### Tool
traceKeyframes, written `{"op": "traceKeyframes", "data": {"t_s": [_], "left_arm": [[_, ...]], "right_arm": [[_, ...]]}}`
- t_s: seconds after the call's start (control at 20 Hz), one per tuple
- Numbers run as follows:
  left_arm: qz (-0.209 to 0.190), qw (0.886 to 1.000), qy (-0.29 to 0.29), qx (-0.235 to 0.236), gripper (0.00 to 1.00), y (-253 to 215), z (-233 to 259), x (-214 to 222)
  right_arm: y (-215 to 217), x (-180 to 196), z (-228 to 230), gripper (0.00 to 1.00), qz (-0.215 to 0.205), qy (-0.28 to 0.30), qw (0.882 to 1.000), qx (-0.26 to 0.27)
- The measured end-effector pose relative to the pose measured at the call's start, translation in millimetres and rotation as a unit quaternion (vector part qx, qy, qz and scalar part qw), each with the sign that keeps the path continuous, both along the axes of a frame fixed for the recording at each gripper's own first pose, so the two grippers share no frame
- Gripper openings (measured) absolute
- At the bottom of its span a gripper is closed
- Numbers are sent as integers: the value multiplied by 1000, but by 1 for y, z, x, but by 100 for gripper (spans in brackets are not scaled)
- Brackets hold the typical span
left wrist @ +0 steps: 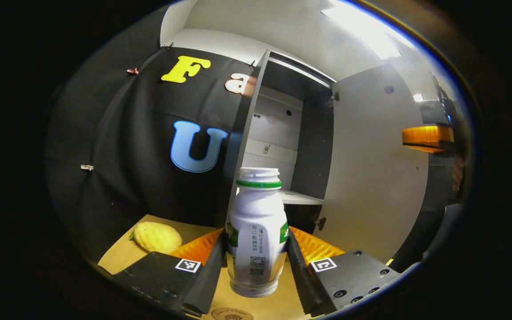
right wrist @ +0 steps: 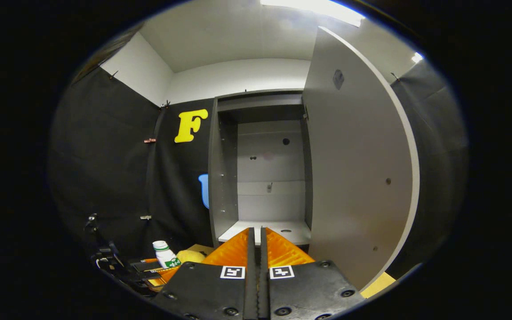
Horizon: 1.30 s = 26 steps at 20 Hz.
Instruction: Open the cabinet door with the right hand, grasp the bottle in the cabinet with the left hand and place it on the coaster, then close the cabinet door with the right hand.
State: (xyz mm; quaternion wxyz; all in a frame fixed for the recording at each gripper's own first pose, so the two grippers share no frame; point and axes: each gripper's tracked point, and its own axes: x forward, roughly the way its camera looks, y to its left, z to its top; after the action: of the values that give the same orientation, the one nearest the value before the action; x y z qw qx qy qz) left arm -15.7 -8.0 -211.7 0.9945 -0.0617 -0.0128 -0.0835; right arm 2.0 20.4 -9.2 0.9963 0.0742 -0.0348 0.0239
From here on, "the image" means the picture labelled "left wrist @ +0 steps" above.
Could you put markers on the round brown coaster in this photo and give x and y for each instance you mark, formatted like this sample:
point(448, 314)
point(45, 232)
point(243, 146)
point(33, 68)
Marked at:
point(232, 314)

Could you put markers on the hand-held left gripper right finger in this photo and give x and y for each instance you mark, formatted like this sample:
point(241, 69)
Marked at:
point(300, 280)

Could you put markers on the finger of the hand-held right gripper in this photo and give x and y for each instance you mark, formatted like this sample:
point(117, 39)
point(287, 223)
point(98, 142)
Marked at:
point(427, 135)

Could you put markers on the white clip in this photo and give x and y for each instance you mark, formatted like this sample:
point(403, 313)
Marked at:
point(86, 167)

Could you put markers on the black backdrop cloth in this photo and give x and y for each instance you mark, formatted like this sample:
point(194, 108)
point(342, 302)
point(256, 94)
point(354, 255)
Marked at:
point(127, 155)

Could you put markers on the white plastic bottle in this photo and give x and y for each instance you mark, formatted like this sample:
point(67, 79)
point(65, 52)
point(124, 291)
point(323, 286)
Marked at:
point(256, 222)

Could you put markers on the black binder clip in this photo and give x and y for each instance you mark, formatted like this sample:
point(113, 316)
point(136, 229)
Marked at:
point(167, 46)

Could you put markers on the beige cabinet door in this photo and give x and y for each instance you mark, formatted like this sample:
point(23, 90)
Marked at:
point(371, 169)

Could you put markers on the red clip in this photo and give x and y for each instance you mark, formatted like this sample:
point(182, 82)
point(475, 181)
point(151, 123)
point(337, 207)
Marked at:
point(132, 70)

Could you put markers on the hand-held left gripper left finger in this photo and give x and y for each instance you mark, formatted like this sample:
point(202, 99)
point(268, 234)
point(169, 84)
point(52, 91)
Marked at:
point(207, 275)

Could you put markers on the yellow toy fruit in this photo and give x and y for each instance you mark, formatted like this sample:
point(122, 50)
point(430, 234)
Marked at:
point(157, 237)

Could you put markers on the dark grey cabinet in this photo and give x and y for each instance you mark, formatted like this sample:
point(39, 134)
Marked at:
point(314, 151)

